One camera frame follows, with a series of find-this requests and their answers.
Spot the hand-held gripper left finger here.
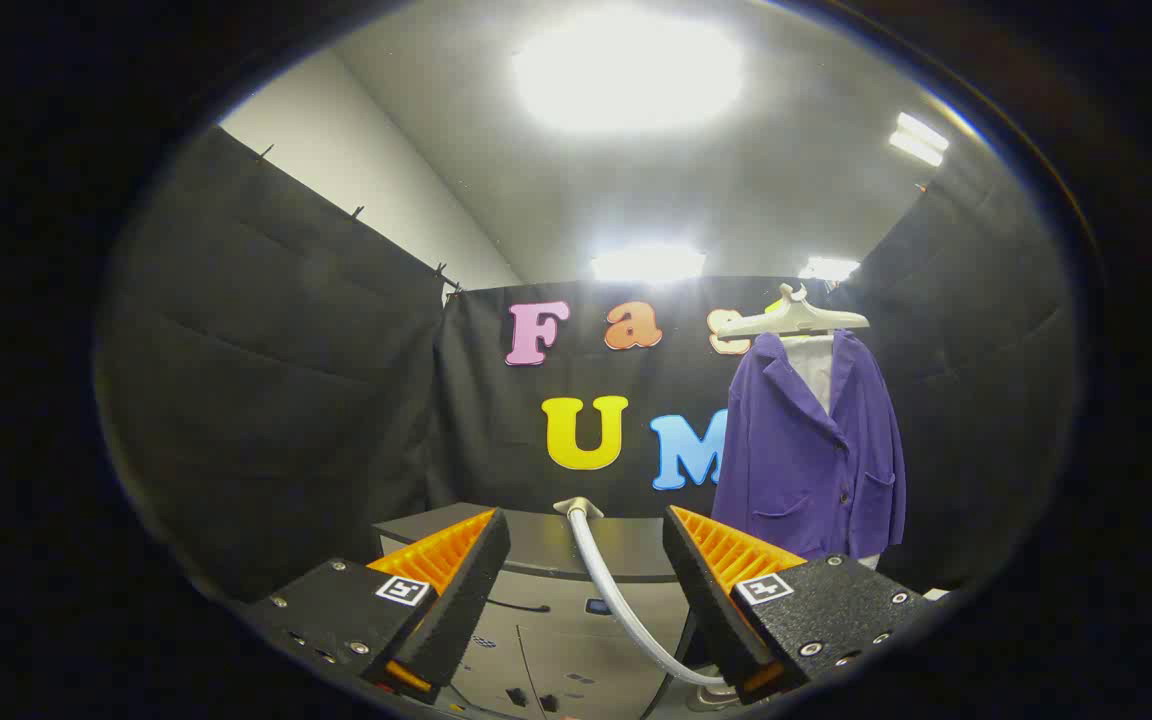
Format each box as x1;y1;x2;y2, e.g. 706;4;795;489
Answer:
241;507;513;706

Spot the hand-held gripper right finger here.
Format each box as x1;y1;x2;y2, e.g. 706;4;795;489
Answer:
662;505;937;706

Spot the white garment steamer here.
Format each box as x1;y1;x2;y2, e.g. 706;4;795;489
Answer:
553;497;729;691

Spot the purple corduroy jacket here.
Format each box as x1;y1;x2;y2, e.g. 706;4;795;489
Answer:
711;330;907;561

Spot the white undershirt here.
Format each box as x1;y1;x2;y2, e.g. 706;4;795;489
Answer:
781;335;882;571

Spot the white plastic clothes hanger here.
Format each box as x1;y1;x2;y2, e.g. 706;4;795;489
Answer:
716;283;870;341

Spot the grey cabinet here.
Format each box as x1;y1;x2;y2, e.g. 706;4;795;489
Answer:
373;505;727;720

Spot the black backdrop cloth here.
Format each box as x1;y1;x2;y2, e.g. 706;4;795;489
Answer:
426;276;842;521

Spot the plain black curtain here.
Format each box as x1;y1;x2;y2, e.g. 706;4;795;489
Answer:
836;170;1079;593
96;125;459;601

